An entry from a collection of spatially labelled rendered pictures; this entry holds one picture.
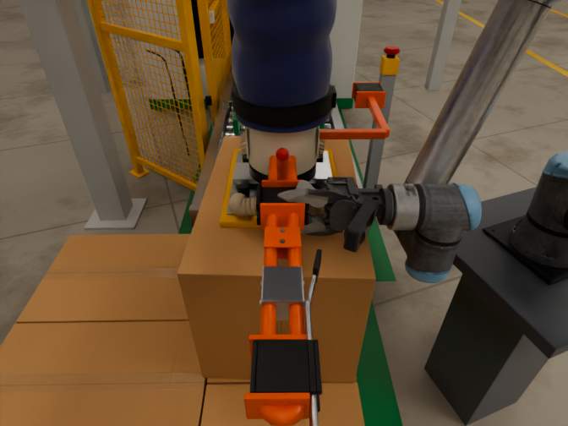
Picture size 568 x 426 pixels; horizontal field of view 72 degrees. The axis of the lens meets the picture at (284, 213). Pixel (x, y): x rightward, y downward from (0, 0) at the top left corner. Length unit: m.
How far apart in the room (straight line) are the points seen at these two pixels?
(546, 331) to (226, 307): 0.74
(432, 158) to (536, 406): 1.29
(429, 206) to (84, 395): 0.95
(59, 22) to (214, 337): 1.60
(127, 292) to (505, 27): 1.21
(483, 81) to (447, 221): 0.27
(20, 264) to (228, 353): 1.73
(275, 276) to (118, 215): 2.04
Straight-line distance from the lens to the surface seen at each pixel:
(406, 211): 0.75
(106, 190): 2.48
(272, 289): 0.58
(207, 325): 0.94
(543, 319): 1.15
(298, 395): 0.48
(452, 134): 0.87
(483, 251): 1.26
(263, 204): 0.71
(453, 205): 0.78
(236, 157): 1.13
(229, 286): 0.83
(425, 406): 1.78
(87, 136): 2.32
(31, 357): 1.35
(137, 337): 1.26
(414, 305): 2.05
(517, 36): 0.85
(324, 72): 0.84
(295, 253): 0.64
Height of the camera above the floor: 1.52
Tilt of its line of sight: 38 degrees down
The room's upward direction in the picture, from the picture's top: straight up
